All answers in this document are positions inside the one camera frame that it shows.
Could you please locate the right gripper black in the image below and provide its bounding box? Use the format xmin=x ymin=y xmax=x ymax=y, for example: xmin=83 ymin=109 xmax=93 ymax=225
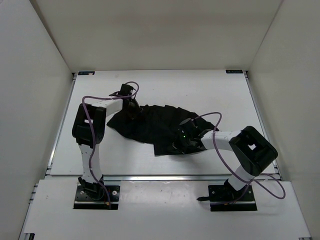
xmin=166 ymin=129 xmax=193 ymax=154

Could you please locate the black pleated skirt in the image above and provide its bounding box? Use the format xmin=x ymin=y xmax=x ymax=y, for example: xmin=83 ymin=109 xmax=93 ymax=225
xmin=106 ymin=105 xmax=215 ymax=156

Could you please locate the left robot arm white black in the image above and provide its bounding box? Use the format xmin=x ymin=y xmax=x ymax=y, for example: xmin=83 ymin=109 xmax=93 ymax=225
xmin=72 ymin=98 xmax=140 ymax=199

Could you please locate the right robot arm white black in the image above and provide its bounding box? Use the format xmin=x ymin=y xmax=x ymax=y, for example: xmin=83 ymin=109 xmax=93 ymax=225
xmin=172 ymin=126 xmax=278 ymax=200

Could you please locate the left blue table label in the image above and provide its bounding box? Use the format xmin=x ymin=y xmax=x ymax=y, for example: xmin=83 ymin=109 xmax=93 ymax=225
xmin=77 ymin=71 xmax=95 ymax=76

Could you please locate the blue table label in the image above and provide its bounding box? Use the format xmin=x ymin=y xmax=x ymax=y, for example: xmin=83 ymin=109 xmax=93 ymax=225
xmin=225 ymin=69 xmax=243 ymax=74
xmin=77 ymin=71 xmax=95 ymax=76

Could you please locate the right blue table label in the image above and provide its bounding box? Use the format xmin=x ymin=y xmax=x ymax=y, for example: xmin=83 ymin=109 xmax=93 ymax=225
xmin=225 ymin=69 xmax=243 ymax=74

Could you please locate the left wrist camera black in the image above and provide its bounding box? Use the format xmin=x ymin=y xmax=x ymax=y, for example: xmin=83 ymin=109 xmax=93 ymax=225
xmin=119 ymin=83 xmax=134 ymax=97

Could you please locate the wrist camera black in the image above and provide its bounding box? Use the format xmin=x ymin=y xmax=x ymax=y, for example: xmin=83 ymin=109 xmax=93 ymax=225
xmin=119 ymin=83 xmax=134 ymax=97
xmin=179 ymin=118 xmax=197 ymax=131

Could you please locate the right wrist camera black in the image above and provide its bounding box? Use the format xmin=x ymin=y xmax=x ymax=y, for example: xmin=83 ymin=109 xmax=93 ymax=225
xmin=179 ymin=118 xmax=197 ymax=131

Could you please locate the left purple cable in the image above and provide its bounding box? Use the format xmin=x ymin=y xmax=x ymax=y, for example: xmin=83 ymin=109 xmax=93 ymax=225
xmin=81 ymin=80 xmax=140 ymax=208

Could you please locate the purple cable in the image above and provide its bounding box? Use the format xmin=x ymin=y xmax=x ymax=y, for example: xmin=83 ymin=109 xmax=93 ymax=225
xmin=191 ymin=111 xmax=286 ymax=207
xmin=81 ymin=80 xmax=140 ymax=208

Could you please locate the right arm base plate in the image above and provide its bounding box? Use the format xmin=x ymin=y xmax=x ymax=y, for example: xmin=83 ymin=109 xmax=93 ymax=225
xmin=197 ymin=184 xmax=258 ymax=212

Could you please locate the aluminium rail front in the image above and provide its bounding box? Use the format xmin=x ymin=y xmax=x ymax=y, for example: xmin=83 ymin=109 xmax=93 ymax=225
xmin=44 ymin=173 xmax=281 ymax=182

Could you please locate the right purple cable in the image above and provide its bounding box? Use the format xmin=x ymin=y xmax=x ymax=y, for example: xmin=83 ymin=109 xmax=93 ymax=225
xmin=191 ymin=111 xmax=286 ymax=207

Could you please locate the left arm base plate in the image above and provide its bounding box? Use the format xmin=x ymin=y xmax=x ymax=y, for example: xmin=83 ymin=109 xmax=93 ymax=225
xmin=73 ymin=183 xmax=121 ymax=210

